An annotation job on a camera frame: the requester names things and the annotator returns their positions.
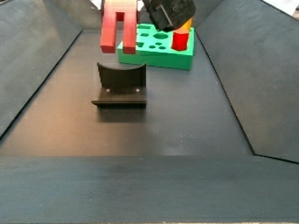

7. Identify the red hexagonal prism block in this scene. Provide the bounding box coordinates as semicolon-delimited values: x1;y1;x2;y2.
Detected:
172;32;189;51

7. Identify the yellow star prism block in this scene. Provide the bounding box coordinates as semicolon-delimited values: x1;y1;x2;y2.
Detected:
175;18;192;34

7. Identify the green foam shape board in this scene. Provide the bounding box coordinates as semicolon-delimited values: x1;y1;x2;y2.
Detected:
116;24;195;70

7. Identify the red double-square block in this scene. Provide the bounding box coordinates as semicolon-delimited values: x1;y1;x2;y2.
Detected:
100;0;137;54

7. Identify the black curved holder stand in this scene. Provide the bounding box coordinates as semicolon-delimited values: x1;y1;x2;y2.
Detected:
92;63;147;107

